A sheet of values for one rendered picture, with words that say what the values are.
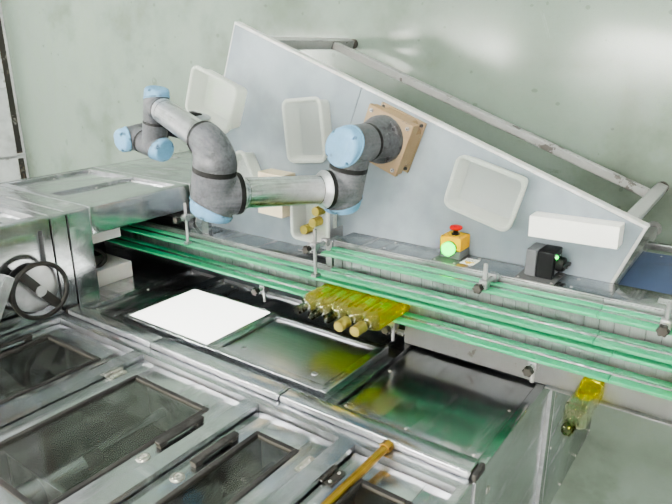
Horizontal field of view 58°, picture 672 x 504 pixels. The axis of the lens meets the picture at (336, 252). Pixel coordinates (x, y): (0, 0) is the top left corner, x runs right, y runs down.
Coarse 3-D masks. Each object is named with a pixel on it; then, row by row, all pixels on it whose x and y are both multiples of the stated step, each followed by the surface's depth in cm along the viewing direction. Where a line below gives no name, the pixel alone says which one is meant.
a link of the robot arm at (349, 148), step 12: (336, 132) 176; (348, 132) 174; (360, 132) 176; (372, 132) 180; (336, 144) 176; (348, 144) 174; (360, 144) 174; (372, 144) 179; (336, 156) 177; (348, 156) 174; (360, 156) 176; (372, 156) 182; (336, 168) 179; (348, 168) 178; (360, 168) 179
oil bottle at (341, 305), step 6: (348, 294) 197; (354, 294) 197; (360, 294) 197; (366, 294) 197; (336, 300) 192; (342, 300) 192; (348, 300) 192; (354, 300) 192; (336, 306) 189; (342, 306) 188; (348, 306) 189; (342, 312) 188
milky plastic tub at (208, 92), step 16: (192, 80) 213; (208, 80) 218; (224, 80) 204; (192, 96) 217; (208, 96) 220; (224, 96) 215; (240, 96) 206; (208, 112) 219; (224, 112) 217; (240, 112) 211; (224, 128) 211
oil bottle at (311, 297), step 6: (318, 288) 202; (324, 288) 202; (330, 288) 202; (336, 288) 203; (306, 294) 197; (312, 294) 197; (318, 294) 197; (324, 294) 198; (306, 300) 195; (312, 300) 195; (312, 306) 195
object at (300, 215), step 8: (296, 208) 224; (304, 208) 227; (296, 216) 225; (304, 216) 228; (312, 216) 227; (328, 216) 214; (296, 224) 226; (304, 224) 229; (328, 224) 214; (296, 232) 226; (312, 232) 228; (320, 232) 227; (328, 232) 215; (304, 240) 223; (312, 240) 221; (320, 240) 220
